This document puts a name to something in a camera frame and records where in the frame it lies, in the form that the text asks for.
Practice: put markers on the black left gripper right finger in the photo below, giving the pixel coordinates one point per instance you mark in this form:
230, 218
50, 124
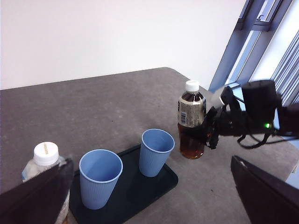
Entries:
268, 198

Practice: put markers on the yellow tea bottle white label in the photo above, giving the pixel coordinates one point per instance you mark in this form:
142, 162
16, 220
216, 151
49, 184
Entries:
45, 151

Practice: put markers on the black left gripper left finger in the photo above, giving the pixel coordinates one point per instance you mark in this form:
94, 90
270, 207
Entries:
35, 200

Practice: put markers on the blue-grey window frame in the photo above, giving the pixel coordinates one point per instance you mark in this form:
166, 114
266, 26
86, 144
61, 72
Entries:
230, 49

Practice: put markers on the pale grey right wrist camera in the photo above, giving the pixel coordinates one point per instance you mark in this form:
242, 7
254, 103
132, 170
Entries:
216, 99

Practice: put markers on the dark tea bottle beige label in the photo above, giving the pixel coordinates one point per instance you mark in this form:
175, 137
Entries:
191, 112

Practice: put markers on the blue ribbed plastic cup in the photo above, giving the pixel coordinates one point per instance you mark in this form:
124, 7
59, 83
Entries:
151, 163
98, 189

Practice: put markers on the dark blue plastic tray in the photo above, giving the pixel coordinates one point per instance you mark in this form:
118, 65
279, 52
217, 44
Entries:
140, 193

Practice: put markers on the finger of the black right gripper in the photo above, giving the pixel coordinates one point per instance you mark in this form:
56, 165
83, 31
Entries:
194, 131

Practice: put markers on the grey window blinds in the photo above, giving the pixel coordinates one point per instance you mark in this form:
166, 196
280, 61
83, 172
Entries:
288, 70

